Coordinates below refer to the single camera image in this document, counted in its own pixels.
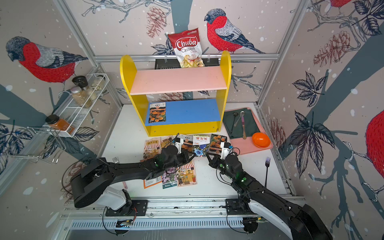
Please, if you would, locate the pink storefront seed bag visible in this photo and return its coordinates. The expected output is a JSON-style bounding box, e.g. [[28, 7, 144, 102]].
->
[[177, 160, 198, 187], [143, 138, 162, 160], [161, 136, 174, 149]]

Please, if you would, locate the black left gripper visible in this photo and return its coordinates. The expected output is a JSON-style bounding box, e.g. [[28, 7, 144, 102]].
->
[[164, 150, 198, 172]]

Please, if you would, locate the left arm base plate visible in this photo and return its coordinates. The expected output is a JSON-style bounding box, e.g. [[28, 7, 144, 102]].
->
[[105, 200, 149, 217]]

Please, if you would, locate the dark purple fork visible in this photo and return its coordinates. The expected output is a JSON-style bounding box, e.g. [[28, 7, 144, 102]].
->
[[264, 157, 271, 187]]

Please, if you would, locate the black orange marigold seed bag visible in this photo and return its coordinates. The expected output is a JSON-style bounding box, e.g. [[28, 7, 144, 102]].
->
[[179, 134, 193, 153]]

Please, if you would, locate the white wire spice rack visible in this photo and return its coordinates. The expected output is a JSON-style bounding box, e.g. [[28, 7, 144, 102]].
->
[[54, 73, 110, 138]]

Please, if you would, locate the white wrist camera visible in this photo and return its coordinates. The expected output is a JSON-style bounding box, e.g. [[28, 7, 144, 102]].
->
[[220, 142, 233, 160], [174, 138, 184, 154]]

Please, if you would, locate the pink tray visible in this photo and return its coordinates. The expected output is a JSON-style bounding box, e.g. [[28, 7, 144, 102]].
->
[[227, 108, 273, 155]]

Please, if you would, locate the orange bowl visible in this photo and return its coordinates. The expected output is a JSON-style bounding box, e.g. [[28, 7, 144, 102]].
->
[[252, 133, 271, 148]]

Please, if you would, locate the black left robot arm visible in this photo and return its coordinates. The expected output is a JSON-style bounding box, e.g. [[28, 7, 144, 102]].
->
[[71, 146, 196, 209]]

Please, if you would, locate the dark green cloth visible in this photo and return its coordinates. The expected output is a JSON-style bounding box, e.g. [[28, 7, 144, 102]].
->
[[223, 108, 261, 139]]

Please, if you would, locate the red Chuba chips bag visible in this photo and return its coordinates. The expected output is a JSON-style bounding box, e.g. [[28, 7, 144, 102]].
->
[[168, 29, 205, 68]]

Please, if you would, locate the orange spice jar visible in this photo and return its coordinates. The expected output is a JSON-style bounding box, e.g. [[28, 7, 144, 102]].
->
[[46, 115, 70, 131]]

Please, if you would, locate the yellow two-tier shelf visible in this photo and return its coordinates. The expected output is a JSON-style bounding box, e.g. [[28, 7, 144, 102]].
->
[[120, 51, 232, 137]]

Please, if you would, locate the pink handled fork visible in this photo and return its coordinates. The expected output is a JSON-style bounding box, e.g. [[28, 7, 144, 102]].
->
[[112, 157, 120, 164]]

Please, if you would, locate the silver spoon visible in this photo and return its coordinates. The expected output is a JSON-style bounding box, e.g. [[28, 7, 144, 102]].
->
[[234, 111, 244, 127]]

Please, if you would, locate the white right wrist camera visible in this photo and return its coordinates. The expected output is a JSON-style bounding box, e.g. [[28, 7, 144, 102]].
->
[[220, 142, 233, 160]]

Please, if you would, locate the tan spice jar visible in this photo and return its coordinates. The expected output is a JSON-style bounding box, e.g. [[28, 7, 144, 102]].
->
[[70, 86, 92, 109]]

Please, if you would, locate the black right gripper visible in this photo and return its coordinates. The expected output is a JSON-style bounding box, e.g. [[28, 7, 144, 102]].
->
[[205, 153, 236, 183]]

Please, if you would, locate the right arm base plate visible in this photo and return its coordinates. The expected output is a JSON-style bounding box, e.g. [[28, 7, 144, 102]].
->
[[225, 199, 254, 216]]

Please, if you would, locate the pale spice jar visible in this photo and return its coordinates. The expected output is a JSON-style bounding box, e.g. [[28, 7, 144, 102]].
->
[[91, 75, 106, 91]]

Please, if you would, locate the black lid spice jar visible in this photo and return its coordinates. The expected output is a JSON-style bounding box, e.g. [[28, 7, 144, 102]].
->
[[72, 76, 97, 101]]

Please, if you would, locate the chrome wire holder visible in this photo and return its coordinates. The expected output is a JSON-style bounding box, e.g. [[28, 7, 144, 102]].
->
[[1, 126, 66, 164]]

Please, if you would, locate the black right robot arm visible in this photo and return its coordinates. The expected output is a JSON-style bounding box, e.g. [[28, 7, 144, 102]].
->
[[207, 154, 333, 240]]

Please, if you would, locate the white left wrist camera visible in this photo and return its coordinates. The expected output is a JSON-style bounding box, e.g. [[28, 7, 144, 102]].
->
[[174, 138, 184, 154]]

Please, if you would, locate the blue flower seed bag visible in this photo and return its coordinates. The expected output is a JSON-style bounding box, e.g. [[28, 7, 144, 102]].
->
[[193, 135, 210, 157]]

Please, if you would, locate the black spoon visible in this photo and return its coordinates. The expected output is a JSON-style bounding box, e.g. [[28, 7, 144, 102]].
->
[[230, 112, 239, 133]]

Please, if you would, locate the black wall hook rail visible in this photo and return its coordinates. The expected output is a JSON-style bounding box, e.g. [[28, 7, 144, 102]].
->
[[155, 58, 220, 70]]

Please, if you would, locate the orange bordered seed bag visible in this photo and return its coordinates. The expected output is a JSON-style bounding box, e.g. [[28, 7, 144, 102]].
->
[[144, 176, 162, 189]]

